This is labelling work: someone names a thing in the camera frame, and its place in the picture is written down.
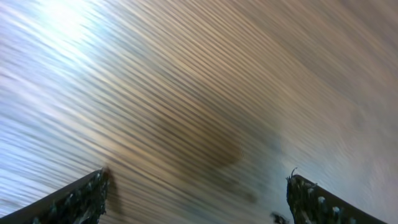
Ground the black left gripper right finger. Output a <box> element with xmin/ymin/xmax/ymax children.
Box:
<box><xmin>271</xmin><ymin>174</ymin><xmax>386</xmax><ymax>224</ymax></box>

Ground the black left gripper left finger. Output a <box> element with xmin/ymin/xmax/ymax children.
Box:
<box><xmin>1</xmin><ymin>168</ymin><xmax>109</xmax><ymax>224</ymax></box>

